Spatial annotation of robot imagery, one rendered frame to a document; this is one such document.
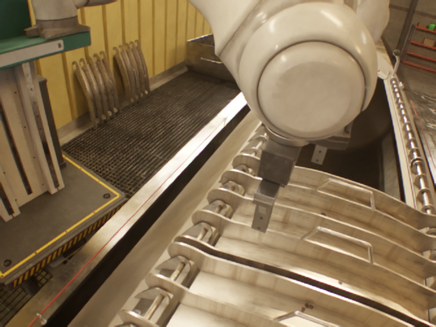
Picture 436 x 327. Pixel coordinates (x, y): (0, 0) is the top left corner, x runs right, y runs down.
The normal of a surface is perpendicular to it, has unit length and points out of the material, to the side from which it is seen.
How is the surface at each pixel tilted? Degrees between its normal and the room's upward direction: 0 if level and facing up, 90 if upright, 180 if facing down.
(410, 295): 90
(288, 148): 0
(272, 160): 90
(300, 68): 98
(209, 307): 90
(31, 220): 0
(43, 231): 0
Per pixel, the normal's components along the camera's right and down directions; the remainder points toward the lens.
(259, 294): -0.05, -0.84
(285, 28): -0.48, -0.37
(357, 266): -0.40, 0.51
